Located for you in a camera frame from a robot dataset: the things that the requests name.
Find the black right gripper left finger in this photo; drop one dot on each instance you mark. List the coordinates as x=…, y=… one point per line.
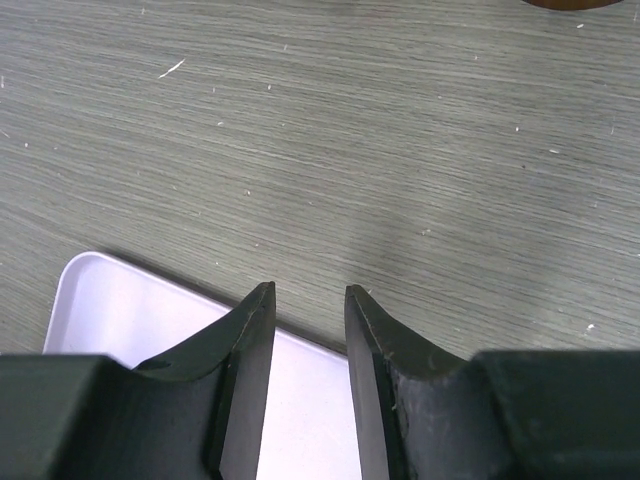
x=194, y=411

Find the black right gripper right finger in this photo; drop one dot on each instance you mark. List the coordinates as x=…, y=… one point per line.
x=424, y=413

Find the brown wooden coaster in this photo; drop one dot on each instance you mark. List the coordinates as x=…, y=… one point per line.
x=571, y=5

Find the lavender plastic tray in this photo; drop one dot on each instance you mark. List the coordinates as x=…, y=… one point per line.
x=110, y=306

